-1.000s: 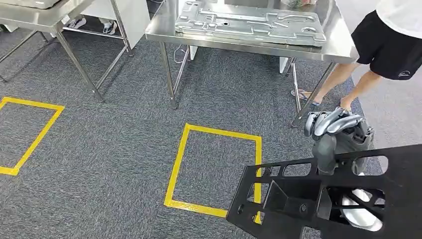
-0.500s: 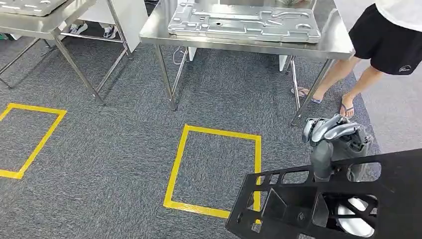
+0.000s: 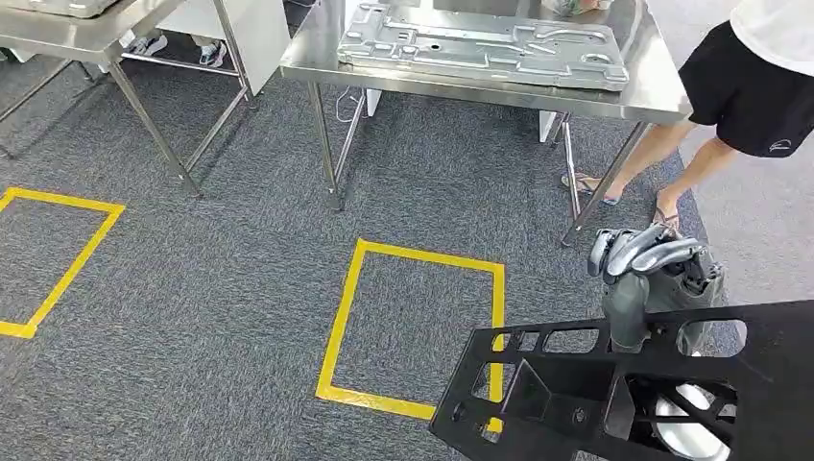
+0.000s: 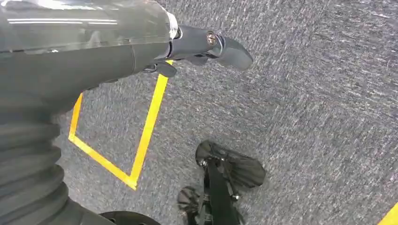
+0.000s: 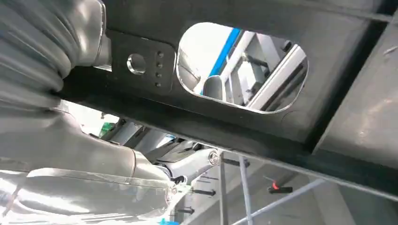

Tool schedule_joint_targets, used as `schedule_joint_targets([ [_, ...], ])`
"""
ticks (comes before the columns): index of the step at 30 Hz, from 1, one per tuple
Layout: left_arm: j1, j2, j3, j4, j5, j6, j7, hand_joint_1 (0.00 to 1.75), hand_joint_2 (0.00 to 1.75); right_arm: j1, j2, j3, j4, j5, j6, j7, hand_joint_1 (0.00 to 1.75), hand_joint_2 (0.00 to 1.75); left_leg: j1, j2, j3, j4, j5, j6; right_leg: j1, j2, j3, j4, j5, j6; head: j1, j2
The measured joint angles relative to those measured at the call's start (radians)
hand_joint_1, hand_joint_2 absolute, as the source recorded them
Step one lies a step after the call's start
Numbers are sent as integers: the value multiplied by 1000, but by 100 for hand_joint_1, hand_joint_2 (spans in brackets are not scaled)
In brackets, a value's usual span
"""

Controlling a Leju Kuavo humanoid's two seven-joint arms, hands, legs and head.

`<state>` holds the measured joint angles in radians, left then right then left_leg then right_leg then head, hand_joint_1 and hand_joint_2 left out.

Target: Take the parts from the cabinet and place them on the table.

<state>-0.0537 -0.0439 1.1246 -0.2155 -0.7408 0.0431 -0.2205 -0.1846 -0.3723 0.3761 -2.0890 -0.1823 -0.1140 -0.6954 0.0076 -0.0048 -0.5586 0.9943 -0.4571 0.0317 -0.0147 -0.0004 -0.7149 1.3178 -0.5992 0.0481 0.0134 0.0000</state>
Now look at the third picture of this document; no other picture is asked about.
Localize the white cable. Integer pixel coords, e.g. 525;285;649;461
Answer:
334;85;369;125

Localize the person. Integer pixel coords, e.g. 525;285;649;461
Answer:
559;0;814;231

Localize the person's shoe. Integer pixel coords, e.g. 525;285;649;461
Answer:
197;38;228;69
126;34;171;58

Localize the plastic bag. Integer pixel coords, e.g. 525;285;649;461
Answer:
540;0;615;18

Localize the steel table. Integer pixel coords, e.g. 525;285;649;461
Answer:
0;0;257;199
278;0;695;249

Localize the white cabinet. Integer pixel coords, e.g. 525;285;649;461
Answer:
155;0;292;98

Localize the stamped grey metal panel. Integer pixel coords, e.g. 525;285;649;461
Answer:
336;2;632;93

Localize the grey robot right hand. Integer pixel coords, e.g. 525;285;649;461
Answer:
586;224;727;355

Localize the black plastic plate bracket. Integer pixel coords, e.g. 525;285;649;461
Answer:
429;300;814;461

